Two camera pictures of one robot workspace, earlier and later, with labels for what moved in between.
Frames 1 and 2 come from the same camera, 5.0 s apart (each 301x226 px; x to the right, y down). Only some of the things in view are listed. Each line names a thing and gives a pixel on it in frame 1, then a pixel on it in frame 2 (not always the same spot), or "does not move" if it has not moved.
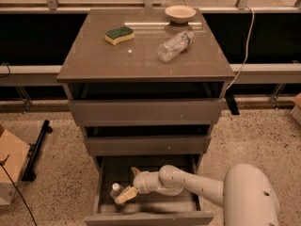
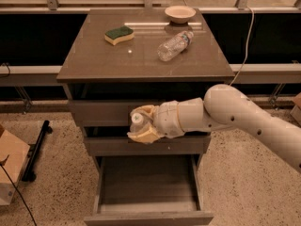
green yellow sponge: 118,35 does not move
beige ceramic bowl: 180,14 does not move
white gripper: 141,182 -> 166,118
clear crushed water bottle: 175,45 does not move
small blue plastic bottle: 117,190 -> 136,125
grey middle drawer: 147,145 does not move
